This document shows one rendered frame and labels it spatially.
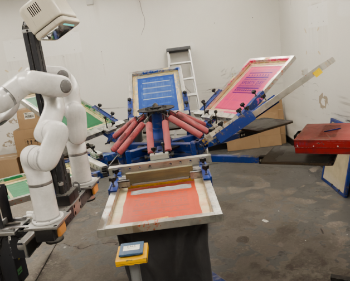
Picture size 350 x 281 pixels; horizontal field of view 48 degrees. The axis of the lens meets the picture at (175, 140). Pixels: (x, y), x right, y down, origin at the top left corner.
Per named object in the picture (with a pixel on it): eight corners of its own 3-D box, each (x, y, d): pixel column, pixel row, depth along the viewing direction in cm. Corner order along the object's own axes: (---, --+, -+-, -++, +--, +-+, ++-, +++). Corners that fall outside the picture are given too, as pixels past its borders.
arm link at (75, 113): (77, 66, 200) (84, 66, 183) (81, 139, 207) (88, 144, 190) (47, 67, 194) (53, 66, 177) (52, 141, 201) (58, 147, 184)
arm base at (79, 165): (61, 188, 199) (56, 159, 195) (70, 179, 211) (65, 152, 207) (91, 185, 197) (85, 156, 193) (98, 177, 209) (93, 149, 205)
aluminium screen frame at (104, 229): (223, 221, 181) (222, 213, 180) (97, 237, 180) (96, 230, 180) (205, 170, 257) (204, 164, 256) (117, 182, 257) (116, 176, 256)
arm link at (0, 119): (11, 76, 179) (-26, 106, 175) (30, 96, 180) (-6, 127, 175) (15, 81, 188) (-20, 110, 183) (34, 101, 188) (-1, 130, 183)
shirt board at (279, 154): (340, 156, 275) (340, 145, 274) (333, 175, 241) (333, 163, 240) (174, 153, 340) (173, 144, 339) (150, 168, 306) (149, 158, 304)
